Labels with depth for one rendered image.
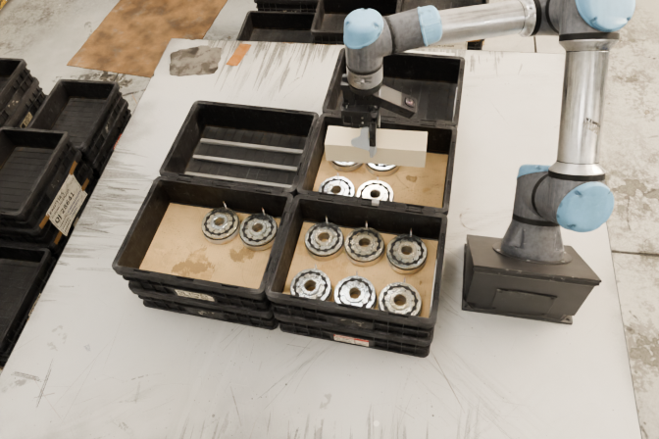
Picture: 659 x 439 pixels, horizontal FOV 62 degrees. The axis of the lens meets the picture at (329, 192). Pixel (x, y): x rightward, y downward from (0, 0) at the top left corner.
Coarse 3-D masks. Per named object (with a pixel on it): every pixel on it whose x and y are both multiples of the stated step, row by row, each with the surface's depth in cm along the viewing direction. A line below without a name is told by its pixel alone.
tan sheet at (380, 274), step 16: (304, 224) 149; (304, 240) 146; (384, 240) 144; (432, 240) 143; (304, 256) 144; (384, 256) 142; (432, 256) 141; (288, 272) 141; (336, 272) 140; (352, 272) 140; (368, 272) 139; (384, 272) 139; (416, 272) 138; (432, 272) 138; (288, 288) 138; (416, 288) 136; (400, 304) 133
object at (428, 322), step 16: (368, 208) 139; (384, 208) 139; (400, 208) 138; (288, 224) 139; (272, 272) 131; (272, 288) 128; (288, 304) 127; (304, 304) 125; (320, 304) 124; (336, 304) 124; (432, 304) 122; (384, 320) 123; (400, 320) 121; (416, 320) 120; (432, 320) 120
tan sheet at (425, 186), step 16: (432, 160) 159; (320, 176) 159; (352, 176) 158; (368, 176) 158; (384, 176) 157; (400, 176) 157; (416, 176) 156; (432, 176) 156; (400, 192) 153; (416, 192) 153; (432, 192) 153
